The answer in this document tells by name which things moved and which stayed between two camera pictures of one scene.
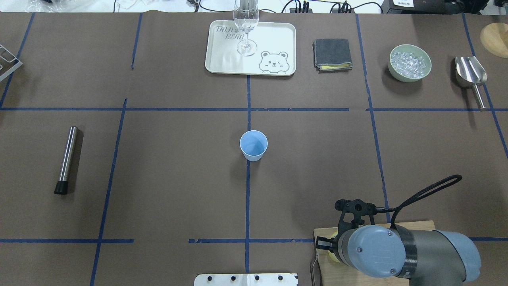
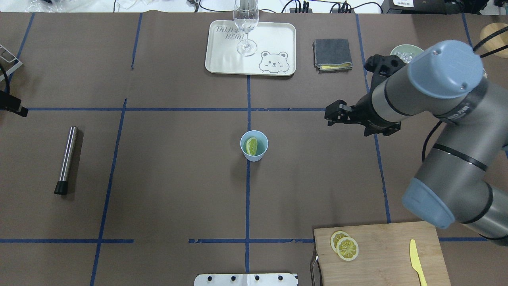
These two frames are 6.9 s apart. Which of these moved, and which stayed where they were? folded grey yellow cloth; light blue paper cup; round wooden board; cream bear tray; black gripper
Moved: black gripper
Stayed: round wooden board; light blue paper cup; folded grey yellow cloth; cream bear tray
